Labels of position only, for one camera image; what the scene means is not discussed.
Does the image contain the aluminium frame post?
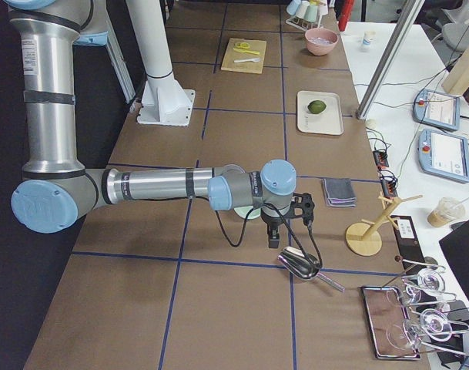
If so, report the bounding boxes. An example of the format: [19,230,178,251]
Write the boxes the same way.
[356,0,424,119]

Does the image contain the wooden cutting board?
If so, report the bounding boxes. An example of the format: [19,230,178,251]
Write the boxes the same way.
[221,38,266,74]

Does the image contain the white rabbit tray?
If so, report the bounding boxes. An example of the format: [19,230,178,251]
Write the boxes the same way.
[296,90,344,136]

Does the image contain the wooden mug tree stand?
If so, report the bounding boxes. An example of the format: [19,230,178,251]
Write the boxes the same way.
[345,193,422,257]

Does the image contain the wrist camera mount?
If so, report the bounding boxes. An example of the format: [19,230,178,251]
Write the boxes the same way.
[289,193,315,229]

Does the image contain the yellow plastic knife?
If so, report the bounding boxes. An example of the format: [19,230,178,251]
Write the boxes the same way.
[233,48,260,56]

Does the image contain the green cup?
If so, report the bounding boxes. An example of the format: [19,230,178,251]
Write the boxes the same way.
[304,3,318,23]

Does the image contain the white cup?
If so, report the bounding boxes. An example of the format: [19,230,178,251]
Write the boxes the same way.
[295,0,310,19]

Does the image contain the wine glass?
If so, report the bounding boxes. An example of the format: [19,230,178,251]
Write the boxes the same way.
[386,308,469,355]
[387,266,457,307]

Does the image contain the wine glass lower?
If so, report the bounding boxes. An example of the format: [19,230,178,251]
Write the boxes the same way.
[386,308,469,355]

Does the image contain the blue cup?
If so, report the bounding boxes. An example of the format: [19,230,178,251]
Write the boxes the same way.
[286,0,301,15]

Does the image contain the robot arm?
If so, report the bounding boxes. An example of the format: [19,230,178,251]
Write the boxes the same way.
[8,1,296,247]

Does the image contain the paper cup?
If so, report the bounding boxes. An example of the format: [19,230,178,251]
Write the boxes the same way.
[360,30,376,52]

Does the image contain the black framed tray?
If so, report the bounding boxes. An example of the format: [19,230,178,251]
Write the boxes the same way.
[360,285,420,362]

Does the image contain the grey folded cloth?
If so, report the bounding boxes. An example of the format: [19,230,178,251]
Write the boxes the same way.
[322,177,357,207]

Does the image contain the power strip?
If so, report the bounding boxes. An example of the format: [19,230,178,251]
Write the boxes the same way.
[372,149,398,198]

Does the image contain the green avocado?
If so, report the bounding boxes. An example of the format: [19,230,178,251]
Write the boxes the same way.
[307,100,327,115]

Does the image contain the teach pendant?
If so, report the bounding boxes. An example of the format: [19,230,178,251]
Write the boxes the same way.
[413,89,460,132]
[417,129,469,183]

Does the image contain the white pillar base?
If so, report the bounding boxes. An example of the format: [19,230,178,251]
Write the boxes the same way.
[126,0,196,126]

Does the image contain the iced coffee cup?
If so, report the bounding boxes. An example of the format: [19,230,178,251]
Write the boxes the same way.
[427,197,469,227]

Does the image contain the clear ice cubes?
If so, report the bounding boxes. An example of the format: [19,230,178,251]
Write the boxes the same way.
[308,36,333,46]

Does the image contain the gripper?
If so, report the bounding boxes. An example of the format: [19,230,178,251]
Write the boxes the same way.
[261,203,290,248]

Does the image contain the metal scoop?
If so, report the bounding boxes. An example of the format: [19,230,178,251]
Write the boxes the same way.
[277,247,345,293]

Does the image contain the green bowl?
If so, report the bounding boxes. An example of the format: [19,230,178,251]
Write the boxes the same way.
[234,206,261,220]

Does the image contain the pink bowl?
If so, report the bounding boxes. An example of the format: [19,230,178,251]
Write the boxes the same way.
[304,27,339,56]

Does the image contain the near teach pendant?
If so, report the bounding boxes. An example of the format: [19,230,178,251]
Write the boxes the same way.
[417,129,469,183]

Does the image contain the white plastic spoon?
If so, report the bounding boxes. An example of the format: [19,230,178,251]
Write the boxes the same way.
[233,58,261,64]

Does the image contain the wine glass upper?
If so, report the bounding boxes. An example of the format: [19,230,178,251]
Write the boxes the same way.
[387,266,457,307]

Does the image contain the red fire extinguisher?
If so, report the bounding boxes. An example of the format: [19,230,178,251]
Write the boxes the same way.
[336,0,355,32]

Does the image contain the far teach pendant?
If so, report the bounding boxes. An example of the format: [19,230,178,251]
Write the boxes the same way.
[413,89,460,132]

